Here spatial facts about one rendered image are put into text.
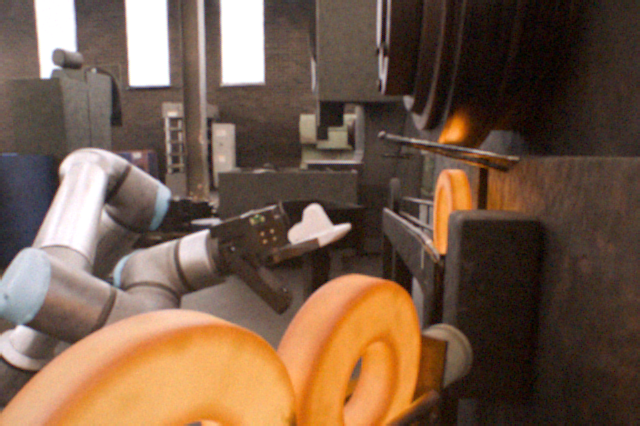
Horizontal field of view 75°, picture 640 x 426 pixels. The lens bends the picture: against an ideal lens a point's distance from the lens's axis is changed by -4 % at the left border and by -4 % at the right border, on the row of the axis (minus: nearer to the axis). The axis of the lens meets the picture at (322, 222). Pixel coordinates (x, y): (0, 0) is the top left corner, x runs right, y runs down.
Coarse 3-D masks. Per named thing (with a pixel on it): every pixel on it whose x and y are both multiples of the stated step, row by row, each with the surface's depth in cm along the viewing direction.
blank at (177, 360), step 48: (96, 336) 18; (144, 336) 17; (192, 336) 18; (240, 336) 21; (48, 384) 16; (96, 384) 15; (144, 384) 17; (192, 384) 19; (240, 384) 21; (288, 384) 24
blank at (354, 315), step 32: (320, 288) 30; (352, 288) 29; (384, 288) 31; (320, 320) 27; (352, 320) 28; (384, 320) 31; (416, 320) 35; (288, 352) 27; (320, 352) 26; (352, 352) 28; (384, 352) 33; (416, 352) 36; (320, 384) 26; (384, 384) 34; (320, 416) 26; (352, 416) 33; (384, 416) 33
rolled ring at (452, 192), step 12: (444, 180) 76; (456, 180) 72; (444, 192) 81; (456, 192) 70; (468, 192) 70; (444, 204) 83; (456, 204) 69; (468, 204) 69; (444, 216) 84; (444, 228) 84; (444, 240) 83; (444, 252) 80
